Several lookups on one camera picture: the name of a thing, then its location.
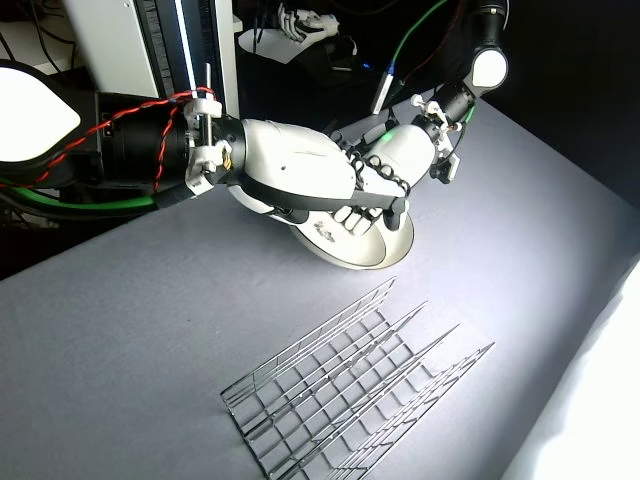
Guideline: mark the white plate with dark rim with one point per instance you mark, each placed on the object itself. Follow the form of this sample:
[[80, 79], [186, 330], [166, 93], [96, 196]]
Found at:
[[320, 247], [400, 240]]

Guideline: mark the spare white robot hand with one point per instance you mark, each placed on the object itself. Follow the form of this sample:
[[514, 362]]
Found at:
[[305, 22]]

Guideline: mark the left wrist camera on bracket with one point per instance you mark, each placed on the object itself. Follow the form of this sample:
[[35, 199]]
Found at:
[[445, 170]]

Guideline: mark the white black robot torso column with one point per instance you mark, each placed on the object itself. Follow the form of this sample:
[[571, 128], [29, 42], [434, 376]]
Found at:
[[125, 45]]

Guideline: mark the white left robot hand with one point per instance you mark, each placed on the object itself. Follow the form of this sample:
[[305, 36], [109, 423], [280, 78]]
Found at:
[[410, 150]]

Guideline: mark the black device with blue light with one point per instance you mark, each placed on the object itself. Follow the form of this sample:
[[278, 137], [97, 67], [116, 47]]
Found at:
[[340, 57]]

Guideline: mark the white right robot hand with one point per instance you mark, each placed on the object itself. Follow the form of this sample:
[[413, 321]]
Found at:
[[295, 160]]

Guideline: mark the white paper sheet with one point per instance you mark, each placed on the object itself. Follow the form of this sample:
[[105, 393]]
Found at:
[[272, 45]]

